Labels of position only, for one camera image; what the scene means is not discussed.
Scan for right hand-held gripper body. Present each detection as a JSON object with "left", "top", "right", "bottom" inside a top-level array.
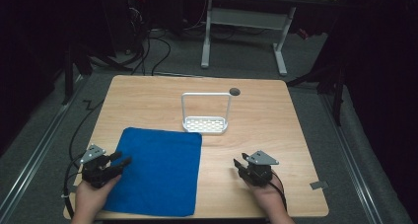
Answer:
[{"left": 238, "top": 150, "right": 280, "bottom": 188}]

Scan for metal floor rail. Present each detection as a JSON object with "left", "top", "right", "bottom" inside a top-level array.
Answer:
[
  {"left": 319, "top": 94, "right": 385, "bottom": 224},
  {"left": 0, "top": 75, "right": 87, "bottom": 215}
]

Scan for white rack with handle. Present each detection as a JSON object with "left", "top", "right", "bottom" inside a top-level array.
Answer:
[{"left": 180, "top": 92, "right": 233, "bottom": 136}]

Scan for blue cloth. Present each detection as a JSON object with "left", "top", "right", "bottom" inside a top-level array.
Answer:
[{"left": 103, "top": 126, "right": 203, "bottom": 218}]

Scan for person's right hand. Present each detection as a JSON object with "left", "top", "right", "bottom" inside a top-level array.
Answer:
[{"left": 244, "top": 177, "right": 288, "bottom": 216}]

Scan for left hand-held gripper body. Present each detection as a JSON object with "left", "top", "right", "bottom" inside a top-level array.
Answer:
[{"left": 79, "top": 144, "right": 123, "bottom": 189}]

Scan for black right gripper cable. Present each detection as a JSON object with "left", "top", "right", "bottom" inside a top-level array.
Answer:
[{"left": 269, "top": 171, "right": 289, "bottom": 212}]

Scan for black computer tower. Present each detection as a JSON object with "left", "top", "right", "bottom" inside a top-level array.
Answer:
[{"left": 125, "top": 0, "right": 150, "bottom": 54}]

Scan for person's left hand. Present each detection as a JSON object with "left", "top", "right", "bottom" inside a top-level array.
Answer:
[{"left": 74, "top": 174, "right": 122, "bottom": 218}]

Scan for black floor cables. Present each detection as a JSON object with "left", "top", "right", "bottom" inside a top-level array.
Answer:
[{"left": 69, "top": 26, "right": 211, "bottom": 153}]

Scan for grey tape strip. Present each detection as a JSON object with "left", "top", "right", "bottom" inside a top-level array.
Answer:
[{"left": 309, "top": 180, "right": 330, "bottom": 191}]

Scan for white-legged desk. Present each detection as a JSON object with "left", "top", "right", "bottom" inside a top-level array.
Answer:
[{"left": 131, "top": 0, "right": 340, "bottom": 77}]

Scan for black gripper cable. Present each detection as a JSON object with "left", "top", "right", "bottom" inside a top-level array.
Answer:
[
  {"left": 62, "top": 153, "right": 87, "bottom": 219},
  {"left": 269, "top": 171, "right": 289, "bottom": 212}
]

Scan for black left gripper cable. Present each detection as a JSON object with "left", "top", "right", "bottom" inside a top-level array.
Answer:
[{"left": 62, "top": 153, "right": 87, "bottom": 219}]

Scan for black metal stand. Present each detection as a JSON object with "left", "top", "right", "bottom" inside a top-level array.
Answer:
[
  {"left": 286, "top": 57, "right": 347, "bottom": 126},
  {"left": 61, "top": 39, "right": 94, "bottom": 106}
]

